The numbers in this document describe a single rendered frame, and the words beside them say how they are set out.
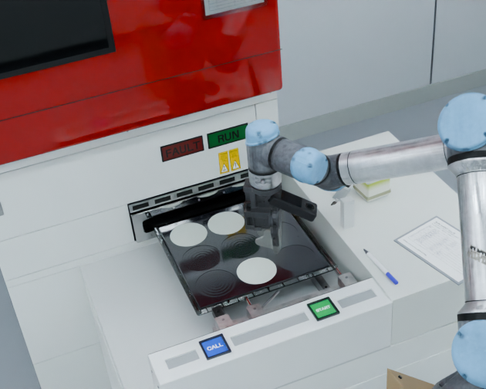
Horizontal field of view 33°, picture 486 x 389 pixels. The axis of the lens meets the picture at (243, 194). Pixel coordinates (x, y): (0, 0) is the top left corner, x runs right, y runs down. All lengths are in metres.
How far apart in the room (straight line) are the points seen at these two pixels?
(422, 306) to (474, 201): 0.46
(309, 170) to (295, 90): 2.37
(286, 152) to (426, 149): 0.29
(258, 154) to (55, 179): 0.58
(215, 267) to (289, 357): 0.36
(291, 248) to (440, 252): 0.38
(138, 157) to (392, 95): 2.43
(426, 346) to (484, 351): 0.57
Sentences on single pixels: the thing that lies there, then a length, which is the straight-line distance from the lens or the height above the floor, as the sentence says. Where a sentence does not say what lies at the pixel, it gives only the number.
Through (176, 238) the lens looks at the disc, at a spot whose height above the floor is 0.90.
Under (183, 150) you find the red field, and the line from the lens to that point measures 2.16.
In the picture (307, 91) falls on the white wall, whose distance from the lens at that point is 4.10.
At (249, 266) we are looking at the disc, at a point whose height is 0.90.
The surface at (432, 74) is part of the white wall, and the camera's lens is 4.46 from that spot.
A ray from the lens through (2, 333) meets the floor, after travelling 3.39.
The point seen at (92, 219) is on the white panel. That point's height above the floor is 0.96.
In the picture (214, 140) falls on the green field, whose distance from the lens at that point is 2.18.
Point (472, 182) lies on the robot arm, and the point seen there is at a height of 1.36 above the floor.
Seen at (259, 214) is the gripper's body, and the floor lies 1.11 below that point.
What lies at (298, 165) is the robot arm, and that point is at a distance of 1.72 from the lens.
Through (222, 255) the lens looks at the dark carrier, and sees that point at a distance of 2.10.
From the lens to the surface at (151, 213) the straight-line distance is 2.23.
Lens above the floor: 2.26
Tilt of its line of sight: 36 degrees down
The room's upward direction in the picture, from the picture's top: 6 degrees counter-clockwise
